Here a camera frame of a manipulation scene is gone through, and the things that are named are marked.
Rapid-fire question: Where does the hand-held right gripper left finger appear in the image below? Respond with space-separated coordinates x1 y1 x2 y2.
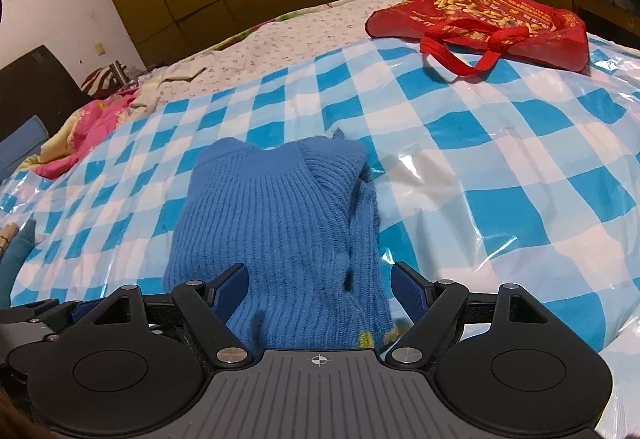
92 264 255 366

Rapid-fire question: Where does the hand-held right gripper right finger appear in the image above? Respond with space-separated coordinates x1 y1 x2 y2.
390 261 549 366

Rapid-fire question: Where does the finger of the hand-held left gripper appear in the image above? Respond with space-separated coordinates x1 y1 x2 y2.
0 298 96 326

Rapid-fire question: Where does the blue knit sweater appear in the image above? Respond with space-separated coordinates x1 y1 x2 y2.
162 129 396 351

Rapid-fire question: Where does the teal cloth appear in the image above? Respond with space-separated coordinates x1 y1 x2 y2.
0 218 40 282

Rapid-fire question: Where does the blue white checked plastic sheet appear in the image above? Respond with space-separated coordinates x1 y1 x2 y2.
0 32 640 439

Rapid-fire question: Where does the blue pillow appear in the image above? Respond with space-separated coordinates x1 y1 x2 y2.
0 115 52 182

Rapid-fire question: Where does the pink floral quilt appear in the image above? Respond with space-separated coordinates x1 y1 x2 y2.
19 89 168 181

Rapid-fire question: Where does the beige cloth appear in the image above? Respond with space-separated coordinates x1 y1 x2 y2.
134 66 210 107

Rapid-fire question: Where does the dark wooden headboard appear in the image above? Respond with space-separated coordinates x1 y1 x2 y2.
0 44 92 144

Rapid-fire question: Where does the zebra striped cloth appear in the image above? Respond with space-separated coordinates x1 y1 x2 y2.
80 64 147 96

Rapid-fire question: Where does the floral bed sheet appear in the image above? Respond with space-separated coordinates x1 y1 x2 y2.
135 0 501 100

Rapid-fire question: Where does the red tote bag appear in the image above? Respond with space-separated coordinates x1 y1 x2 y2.
365 0 590 77

